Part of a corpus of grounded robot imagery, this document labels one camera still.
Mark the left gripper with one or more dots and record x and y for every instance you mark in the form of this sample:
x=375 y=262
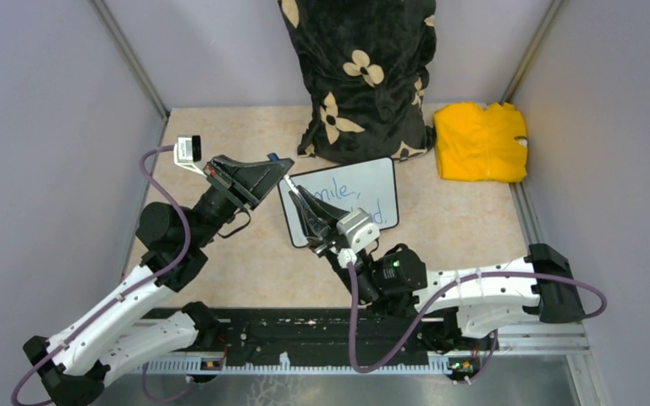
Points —
x=249 y=183

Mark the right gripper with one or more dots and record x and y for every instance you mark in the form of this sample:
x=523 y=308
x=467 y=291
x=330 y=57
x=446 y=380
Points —
x=322 y=238

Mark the small whiteboard black frame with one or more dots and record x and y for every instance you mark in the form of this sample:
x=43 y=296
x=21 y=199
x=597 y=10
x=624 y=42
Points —
x=369 y=185

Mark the white marker pen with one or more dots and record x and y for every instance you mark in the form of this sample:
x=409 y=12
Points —
x=291 y=185

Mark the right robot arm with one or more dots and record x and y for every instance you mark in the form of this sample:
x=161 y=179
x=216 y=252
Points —
x=538 y=285

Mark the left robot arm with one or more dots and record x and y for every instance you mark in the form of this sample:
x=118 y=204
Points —
x=76 y=365

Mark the black floral blanket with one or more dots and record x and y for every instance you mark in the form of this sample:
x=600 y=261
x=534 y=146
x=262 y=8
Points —
x=364 y=66

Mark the folded yellow garment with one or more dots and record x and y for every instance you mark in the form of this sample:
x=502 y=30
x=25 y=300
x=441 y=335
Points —
x=476 y=143

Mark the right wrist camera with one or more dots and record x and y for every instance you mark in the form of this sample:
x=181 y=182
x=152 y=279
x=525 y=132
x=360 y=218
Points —
x=356 y=232

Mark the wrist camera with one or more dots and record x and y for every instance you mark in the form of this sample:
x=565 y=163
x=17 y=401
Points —
x=188 y=152
x=356 y=232

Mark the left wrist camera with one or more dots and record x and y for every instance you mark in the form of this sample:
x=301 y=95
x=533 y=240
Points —
x=188 y=152

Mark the aluminium rail frame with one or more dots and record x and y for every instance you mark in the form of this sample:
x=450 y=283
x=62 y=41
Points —
x=543 y=336

